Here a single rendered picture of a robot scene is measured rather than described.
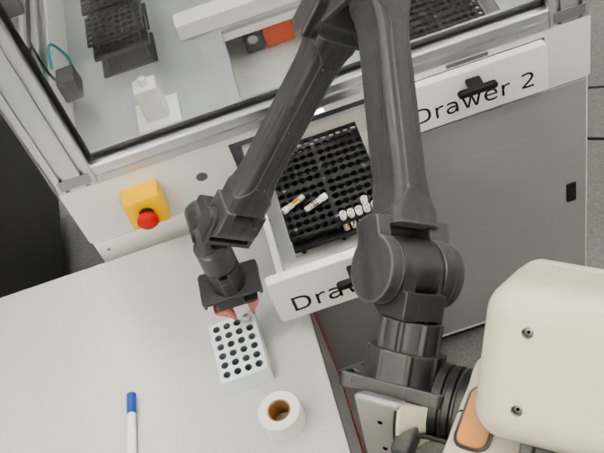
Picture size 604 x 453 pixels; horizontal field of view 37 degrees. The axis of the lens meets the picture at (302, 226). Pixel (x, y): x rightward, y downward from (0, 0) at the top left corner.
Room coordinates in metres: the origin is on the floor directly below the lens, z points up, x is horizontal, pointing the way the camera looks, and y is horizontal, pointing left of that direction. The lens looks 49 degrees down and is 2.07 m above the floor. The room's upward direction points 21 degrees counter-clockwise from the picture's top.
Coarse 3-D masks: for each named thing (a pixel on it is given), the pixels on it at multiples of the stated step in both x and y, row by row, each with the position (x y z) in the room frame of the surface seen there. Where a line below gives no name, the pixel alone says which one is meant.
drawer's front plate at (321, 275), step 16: (336, 256) 0.91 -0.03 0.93; (352, 256) 0.90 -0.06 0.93; (288, 272) 0.91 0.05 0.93; (304, 272) 0.90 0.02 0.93; (320, 272) 0.90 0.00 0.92; (336, 272) 0.90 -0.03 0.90; (272, 288) 0.90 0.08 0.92; (288, 288) 0.90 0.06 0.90; (304, 288) 0.90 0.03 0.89; (320, 288) 0.90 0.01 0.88; (352, 288) 0.90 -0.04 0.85; (288, 304) 0.90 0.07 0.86; (304, 304) 0.90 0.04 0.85; (320, 304) 0.90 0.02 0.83; (336, 304) 0.90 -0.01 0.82; (288, 320) 0.90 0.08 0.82
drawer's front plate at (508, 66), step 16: (528, 48) 1.20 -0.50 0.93; (544, 48) 1.20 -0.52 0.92; (480, 64) 1.21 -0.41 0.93; (496, 64) 1.20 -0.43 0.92; (512, 64) 1.20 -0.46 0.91; (528, 64) 1.20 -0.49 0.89; (544, 64) 1.20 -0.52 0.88; (432, 80) 1.21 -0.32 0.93; (448, 80) 1.20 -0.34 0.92; (464, 80) 1.20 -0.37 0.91; (496, 80) 1.20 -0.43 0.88; (512, 80) 1.20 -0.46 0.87; (544, 80) 1.20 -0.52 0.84; (432, 96) 1.20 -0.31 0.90; (448, 96) 1.20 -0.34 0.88; (480, 96) 1.20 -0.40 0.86; (512, 96) 1.20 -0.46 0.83; (432, 112) 1.20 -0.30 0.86; (464, 112) 1.20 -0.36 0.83
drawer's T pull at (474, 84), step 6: (468, 78) 1.20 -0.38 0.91; (474, 78) 1.19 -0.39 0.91; (480, 78) 1.19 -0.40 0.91; (468, 84) 1.18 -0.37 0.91; (474, 84) 1.18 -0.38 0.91; (480, 84) 1.17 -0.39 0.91; (486, 84) 1.17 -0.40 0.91; (492, 84) 1.16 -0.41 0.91; (462, 90) 1.18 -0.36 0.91; (468, 90) 1.17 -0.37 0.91; (474, 90) 1.17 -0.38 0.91; (480, 90) 1.17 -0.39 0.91; (486, 90) 1.16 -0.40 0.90; (462, 96) 1.17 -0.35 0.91; (468, 96) 1.17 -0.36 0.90
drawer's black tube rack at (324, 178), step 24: (312, 144) 1.19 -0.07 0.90; (336, 144) 1.17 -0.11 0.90; (360, 144) 1.15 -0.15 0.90; (288, 168) 1.16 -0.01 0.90; (312, 168) 1.14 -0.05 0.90; (336, 168) 1.12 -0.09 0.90; (360, 168) 1.10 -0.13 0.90; (288, 192) 1.10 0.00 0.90; (312, 192) 1.08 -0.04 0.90; (336, 192) 1.06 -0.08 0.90; (360, 192) 1.04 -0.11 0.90; (288, 216) 1.05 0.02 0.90; (312, 216) 1.03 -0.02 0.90; (336, 216) 1.01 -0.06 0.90; (312, 240) 1.01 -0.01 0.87
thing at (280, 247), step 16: (352, 112) 1.24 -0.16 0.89; (320, 128) 1.25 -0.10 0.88; (352, 128) 1.24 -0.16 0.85; (304, 144) 1.25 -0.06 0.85; (368, 144) 1.21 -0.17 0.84; (272, 208) 1.14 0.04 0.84; (272, 224) 1.10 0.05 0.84; (272, 240) 1.02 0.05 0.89; (288, 240) 1.05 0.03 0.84; (336, 240) 1.01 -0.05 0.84; (352, 240) 1.00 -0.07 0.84; (272, 256) 0.98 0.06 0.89; (288, 256) 1.02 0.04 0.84; (304, 256) 1.01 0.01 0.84; (320, 256) 0.99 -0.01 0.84
